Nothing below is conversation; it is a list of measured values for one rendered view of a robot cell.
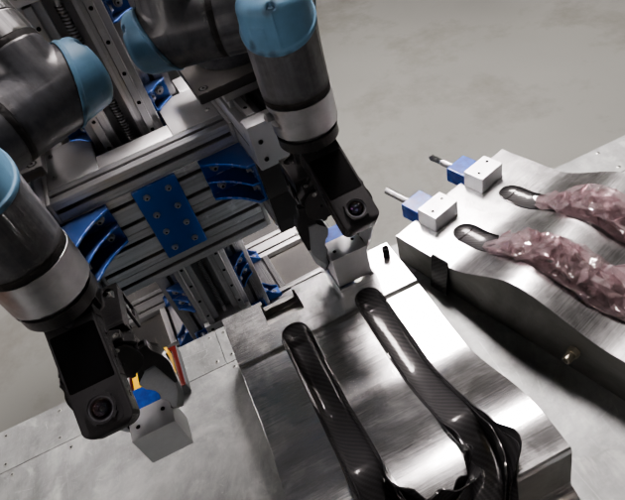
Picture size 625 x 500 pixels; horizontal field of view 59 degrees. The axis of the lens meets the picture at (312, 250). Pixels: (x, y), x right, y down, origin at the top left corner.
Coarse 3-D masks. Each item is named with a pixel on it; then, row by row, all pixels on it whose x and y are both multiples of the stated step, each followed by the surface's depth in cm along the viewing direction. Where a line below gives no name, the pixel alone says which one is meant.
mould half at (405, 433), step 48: (336, 288) 76; (384, 288) 74; (240, 336) 74; (336, 336) 70; (432, 336) 68; (288, 384) 67; (384, 384) 65; (480, 384) 59; (288, 432) 63; (384, 432) 58; (432, 432) 55; (528, 432) 52; (288, 480) 57; (336, 480) 54; (432, 480) 51; (528, 480) 51
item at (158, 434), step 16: (144, 400) 63; (160, 400) 61; (144, 416) 60; (160, 416) 60; (176, 416) 60; (144, 432) 59; (160, 432) 59; (176, 432) 60; (144, 448) 60; (160, 448) 61; (176, 448) 62
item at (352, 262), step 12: (336, 228) 78; (336, 240) 74; (348, 240) 74; (360, 240) 73; (336, 252) 73; (348, 252) 72; (360, 252) 73; (336, 264) 73; (348, 264) 73; (360, 264) 74; (336, 276) 74; (348, 276) 75; (360, 276) 76
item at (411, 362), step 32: (384, 320) 71; (288, 352) 70; (320, 352) 69; (416, 352) 67; (320, 384) 67; (416, 384) 64; (448, 384) 61; (320, 416) 64; (352, 416) 62; (448, 416) 57; (480, 416) 55; (352, 448) 58; (480, 448) 55; (512, 448) 50; (352, 480) 53; (384, 480) 54; (480, 480) 55; (512, 480) 49
